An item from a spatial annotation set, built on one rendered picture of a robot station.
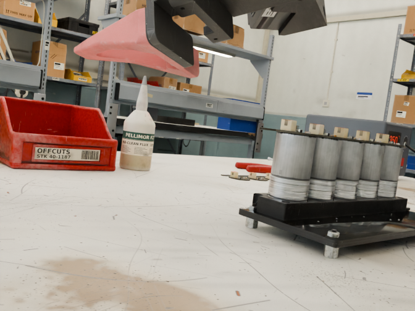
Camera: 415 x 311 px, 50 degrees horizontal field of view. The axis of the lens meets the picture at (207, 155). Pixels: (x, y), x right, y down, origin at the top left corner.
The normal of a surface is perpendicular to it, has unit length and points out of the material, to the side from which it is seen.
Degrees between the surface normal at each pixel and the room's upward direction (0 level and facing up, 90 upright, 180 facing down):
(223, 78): 90
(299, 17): 162
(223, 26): 74
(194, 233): 0
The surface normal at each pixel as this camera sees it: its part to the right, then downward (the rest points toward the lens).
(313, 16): 0.05, 0.98
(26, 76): 0.64, 0.15
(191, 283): 0.13, -0.99
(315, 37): -0.76, -0.04
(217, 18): 0.91, -0.12
